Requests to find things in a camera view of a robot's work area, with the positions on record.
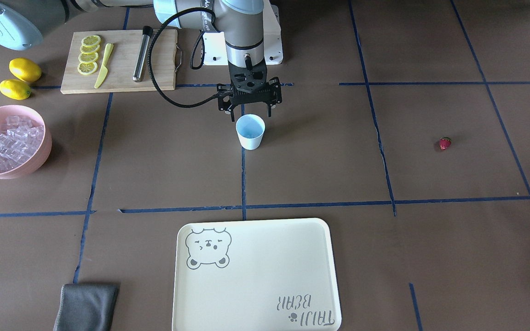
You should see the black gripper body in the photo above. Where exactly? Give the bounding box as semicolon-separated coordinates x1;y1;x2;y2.
217;60;282;113

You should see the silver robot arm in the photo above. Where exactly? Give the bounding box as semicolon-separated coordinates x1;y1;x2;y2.
0;0;282;116

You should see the light blue cup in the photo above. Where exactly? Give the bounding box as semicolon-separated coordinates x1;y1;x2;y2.
235;114;265;150

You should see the clear ice cubes pile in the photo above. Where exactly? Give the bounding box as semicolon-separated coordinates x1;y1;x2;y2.
0;115;45;173

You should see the steel muddler rod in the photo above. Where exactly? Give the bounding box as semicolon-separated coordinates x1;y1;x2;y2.
132;26;153;83

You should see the wooden cutting board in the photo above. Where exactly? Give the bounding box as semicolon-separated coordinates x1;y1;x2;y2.
60;29;178;94

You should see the yellow plastic knife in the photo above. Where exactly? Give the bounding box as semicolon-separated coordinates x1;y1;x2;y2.
94;43;114;89

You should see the lemon slice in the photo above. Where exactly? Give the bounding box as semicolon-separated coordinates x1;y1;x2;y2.
76;62;98;75
78;52;99;63
81;35;102;47
80;44;100;54

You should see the cream bear tray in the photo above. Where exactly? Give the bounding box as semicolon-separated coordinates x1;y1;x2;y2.
171;218;341;331

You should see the red strawberry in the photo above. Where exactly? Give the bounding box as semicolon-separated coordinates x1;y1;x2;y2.
438;137;452;151

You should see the lemon farther from bowl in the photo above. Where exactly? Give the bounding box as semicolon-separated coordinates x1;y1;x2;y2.
8;58;42;83

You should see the lemon nearer bowl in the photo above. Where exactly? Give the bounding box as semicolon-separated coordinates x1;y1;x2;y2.
0;79;32;100

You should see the pink bowl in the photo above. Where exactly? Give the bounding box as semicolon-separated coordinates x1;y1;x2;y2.
0;105;52;179

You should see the grey folded cloth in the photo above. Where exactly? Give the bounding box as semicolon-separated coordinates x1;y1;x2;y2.
53;283;119;331

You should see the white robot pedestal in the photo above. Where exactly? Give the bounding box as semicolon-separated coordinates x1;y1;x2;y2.
203;0;283;66

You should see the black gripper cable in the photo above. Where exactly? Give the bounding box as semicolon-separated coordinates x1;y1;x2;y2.
148;6;229;109

